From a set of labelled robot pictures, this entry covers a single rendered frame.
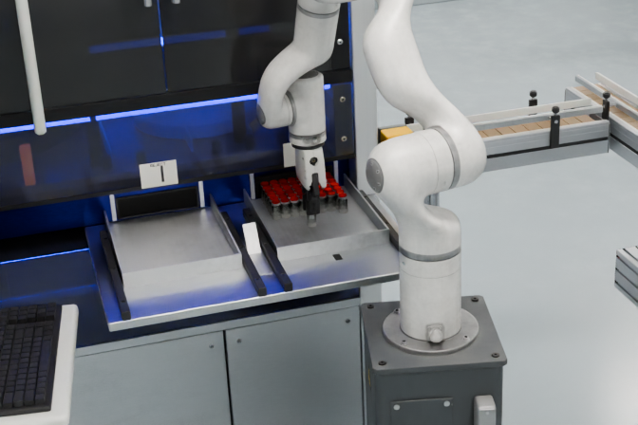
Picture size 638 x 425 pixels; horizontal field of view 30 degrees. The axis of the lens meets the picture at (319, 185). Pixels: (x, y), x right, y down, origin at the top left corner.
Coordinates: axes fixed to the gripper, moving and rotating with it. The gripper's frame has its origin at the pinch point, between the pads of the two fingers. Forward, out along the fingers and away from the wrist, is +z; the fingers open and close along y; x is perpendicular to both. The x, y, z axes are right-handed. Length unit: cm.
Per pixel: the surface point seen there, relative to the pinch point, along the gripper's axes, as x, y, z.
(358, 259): -5.0, -19.7, 5.9
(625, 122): -92, 20, 1
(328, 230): -3.0, -3.7, 5.6
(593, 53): -254, 333, 93
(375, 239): -10.7, -14.6, 4.4
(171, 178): 30.1, 11.3, -6.7
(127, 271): 44.2, -7.7, 5.6
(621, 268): -93, 18, 43
